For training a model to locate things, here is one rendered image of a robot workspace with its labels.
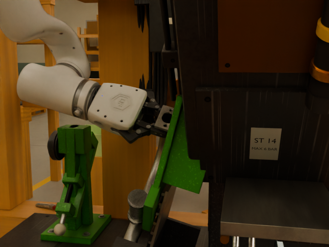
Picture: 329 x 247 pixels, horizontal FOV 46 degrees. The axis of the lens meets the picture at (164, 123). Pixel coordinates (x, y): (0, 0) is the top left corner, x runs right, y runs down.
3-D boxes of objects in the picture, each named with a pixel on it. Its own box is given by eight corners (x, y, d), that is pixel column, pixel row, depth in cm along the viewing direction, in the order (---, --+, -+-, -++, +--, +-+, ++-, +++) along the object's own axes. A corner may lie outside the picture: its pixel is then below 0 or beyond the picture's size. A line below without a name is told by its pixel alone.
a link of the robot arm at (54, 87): (91, 100, 89) (72, 124, 82) (39, 84, 91) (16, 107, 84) (91, 69, 84) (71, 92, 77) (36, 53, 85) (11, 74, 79)
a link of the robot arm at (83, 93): (68, 102, 77) (82, 107, 76) (87, 70, 81) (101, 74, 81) (74, 126, 84) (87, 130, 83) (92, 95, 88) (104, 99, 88)
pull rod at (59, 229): (63, 238, 89) (61, 214, 88) (51, 237, 90) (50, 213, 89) (73, 228, 94) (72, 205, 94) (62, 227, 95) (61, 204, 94)
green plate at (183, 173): (190, 222, 69) (224, 109, 64) (146, 207, 70) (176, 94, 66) (197, 199, 80) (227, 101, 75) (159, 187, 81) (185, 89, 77)
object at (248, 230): (354, 256, 47) (356, 232, 46) (219, 244, 50) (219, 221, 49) (303, 168, 85) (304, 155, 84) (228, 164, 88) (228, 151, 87)
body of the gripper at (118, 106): (77, 109, 76) (131, 125, 75) (99, 71, 82) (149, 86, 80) (82, 129, 83) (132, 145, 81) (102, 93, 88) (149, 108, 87)
